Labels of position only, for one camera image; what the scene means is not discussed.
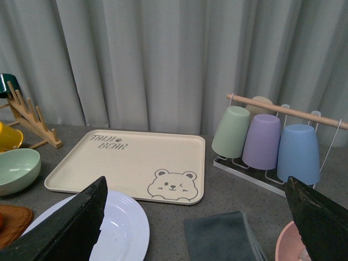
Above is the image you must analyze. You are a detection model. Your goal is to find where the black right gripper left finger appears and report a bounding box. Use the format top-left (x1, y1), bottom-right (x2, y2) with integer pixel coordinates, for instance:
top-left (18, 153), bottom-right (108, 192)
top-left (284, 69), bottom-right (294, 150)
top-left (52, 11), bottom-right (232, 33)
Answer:
top-left (1, 176), bottom-right (108, 260)

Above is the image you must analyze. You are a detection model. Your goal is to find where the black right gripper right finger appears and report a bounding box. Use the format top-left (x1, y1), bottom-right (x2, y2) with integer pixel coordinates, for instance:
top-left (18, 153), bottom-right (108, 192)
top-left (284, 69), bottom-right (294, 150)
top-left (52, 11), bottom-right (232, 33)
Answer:
top-left (285, 176), bottom-right (347, 260)

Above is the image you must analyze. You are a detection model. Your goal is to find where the white ribbed plate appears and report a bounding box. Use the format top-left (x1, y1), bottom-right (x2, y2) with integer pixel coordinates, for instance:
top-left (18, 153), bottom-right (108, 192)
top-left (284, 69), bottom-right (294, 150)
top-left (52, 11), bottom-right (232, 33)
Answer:
top-left (20, 190), bottom-right (151, 261)

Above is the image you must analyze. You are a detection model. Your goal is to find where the pink bowl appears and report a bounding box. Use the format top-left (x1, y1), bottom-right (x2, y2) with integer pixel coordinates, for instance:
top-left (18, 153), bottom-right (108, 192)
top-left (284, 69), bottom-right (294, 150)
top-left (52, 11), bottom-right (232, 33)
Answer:
top-left (275, 221), bottom-right (311, 261)

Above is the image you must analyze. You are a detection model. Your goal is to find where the wooden cutting board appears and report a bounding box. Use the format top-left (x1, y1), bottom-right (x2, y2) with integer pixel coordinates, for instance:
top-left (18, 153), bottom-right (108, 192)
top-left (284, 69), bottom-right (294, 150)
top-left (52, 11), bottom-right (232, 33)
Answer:
top-left (1, 204), bottom-right (34, 250)

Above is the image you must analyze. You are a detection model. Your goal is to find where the blue plastic cup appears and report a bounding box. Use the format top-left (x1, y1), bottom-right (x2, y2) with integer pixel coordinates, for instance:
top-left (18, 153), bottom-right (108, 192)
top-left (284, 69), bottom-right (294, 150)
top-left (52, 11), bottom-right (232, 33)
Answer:
top-left (277, 125), bottom-right (320, 185)

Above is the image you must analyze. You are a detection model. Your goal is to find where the light green bowl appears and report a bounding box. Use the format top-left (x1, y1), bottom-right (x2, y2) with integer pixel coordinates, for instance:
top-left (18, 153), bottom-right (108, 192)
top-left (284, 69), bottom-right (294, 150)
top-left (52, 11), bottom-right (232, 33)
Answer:
top-left (1, 148), bottom-right (41, 196)

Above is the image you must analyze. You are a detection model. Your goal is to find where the purple plastic cup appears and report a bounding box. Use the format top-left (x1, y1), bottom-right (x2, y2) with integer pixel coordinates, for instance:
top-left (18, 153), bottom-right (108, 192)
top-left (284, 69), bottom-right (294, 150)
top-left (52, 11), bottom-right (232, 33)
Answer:
top-left (242, 114), bottom-right (281, 170)

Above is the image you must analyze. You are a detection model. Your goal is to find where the dark grey cloth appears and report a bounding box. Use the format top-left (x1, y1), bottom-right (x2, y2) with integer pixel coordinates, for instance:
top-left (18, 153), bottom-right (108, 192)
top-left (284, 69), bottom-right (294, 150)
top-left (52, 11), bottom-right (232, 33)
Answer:
top-left (184, 211), bottom-right (268, 260)

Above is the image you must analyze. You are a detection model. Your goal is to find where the beige bear tray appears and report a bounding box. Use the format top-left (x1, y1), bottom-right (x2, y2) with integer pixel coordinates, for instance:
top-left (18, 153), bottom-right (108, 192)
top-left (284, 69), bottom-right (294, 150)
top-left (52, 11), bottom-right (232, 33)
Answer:
top-left (44, 129), bottom-right (206, 205)

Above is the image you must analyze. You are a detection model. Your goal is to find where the yellow mug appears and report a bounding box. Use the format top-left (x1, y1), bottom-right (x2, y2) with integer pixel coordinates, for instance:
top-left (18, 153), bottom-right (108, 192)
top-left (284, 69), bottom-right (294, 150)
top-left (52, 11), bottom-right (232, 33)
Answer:
top-left (0, 122), bottom-right (24, 153)

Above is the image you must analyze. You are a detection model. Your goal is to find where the wooden dish rack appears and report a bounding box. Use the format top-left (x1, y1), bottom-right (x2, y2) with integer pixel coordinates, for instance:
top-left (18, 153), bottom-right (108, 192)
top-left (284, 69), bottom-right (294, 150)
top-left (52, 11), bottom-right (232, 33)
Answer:
top-left (1, 81), bottom-right (63, 149)

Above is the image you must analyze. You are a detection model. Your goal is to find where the green plastic cup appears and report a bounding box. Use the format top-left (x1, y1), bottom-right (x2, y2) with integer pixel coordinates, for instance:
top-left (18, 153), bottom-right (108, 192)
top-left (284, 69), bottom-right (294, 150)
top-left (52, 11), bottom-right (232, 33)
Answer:
top-left (212, 106), bottom-right (250, 158)

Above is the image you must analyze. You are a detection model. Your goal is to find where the beige plastic cup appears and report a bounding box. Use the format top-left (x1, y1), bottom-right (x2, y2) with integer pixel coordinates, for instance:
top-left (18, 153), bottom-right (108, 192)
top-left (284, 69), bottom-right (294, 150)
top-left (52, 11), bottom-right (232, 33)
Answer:
top-left (245, 96), bottom-right (276, 117)

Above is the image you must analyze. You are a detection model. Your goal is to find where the dark green bowl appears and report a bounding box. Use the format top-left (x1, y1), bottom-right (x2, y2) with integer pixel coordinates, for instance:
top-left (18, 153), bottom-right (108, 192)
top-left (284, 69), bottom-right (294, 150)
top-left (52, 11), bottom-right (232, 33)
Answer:
top-left (0, 73), bottom-right (20, 98)

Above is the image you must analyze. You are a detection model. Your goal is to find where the grey curtain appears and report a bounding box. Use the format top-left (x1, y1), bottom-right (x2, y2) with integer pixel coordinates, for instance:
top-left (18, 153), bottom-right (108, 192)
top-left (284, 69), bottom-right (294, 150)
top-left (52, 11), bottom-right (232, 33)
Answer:
top-left (1, 1), bottom-right (347, 135)

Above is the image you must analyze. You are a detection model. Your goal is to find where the white wire cup rack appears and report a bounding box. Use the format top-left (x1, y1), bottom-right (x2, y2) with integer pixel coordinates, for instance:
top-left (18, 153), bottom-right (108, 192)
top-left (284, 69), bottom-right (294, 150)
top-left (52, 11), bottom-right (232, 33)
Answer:
top-left (213, 94), bottom-right (347, 197)

